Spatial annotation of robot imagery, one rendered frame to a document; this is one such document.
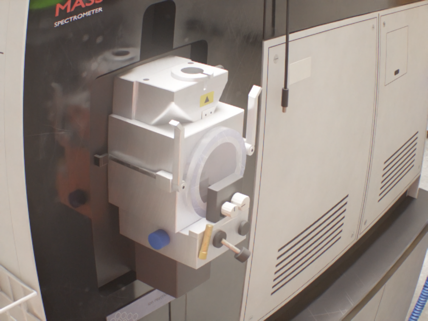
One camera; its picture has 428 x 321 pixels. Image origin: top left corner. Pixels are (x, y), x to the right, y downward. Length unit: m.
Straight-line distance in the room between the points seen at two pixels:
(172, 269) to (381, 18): 0.68
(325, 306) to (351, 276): 0.12
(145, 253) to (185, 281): 0.05
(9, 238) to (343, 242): 0.79
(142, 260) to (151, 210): 0.09
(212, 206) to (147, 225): 0.07
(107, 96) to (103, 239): 0.16
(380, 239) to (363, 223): 0.17
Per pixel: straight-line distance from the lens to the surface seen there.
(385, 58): 1.38
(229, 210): 0.78
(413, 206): 1.80
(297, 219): 1.19
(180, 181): 0.74
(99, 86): 0.77
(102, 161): 0.79
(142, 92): 0.76
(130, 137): 0.78
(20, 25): 0.66
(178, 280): 0.84
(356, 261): 1.55
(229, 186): 0.78
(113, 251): 0.86
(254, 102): 0.81
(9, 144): 0.71
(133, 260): 0.89
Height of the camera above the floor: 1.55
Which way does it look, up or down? 25 degrees down
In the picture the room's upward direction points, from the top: 3 degrees clockwise
